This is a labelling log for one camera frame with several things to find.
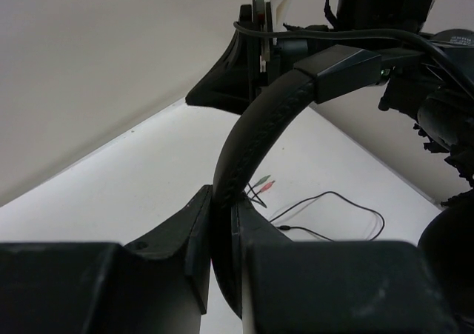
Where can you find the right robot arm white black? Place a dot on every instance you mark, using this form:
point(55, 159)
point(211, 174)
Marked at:
point(364, 43)

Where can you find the black headphones with cable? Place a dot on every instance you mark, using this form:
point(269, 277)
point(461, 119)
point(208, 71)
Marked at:
point(444, 116)

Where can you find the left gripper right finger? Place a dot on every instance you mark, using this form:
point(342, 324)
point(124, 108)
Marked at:
point(286, 286)

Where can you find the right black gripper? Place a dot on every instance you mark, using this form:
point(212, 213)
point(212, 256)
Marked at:
point(233, 81)

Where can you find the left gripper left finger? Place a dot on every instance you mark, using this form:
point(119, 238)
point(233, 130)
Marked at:
point(157, 283)

